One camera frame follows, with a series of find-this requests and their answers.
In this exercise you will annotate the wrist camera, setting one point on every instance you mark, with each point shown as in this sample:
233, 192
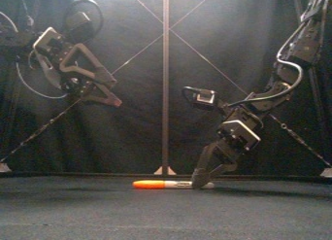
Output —
79, 22
205, 97

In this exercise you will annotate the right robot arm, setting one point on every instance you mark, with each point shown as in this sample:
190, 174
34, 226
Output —
305, 46

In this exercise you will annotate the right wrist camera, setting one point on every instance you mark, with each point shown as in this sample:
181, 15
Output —
205, 97

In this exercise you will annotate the grey marker pen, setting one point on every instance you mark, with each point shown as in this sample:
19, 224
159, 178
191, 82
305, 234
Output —
151, 184

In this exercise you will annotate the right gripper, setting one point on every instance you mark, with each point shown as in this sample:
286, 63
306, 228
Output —
241, 132

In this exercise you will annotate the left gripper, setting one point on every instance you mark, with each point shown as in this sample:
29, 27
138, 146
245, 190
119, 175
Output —
51, 44

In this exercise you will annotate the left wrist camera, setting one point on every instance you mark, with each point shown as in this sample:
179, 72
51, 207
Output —
79, 22

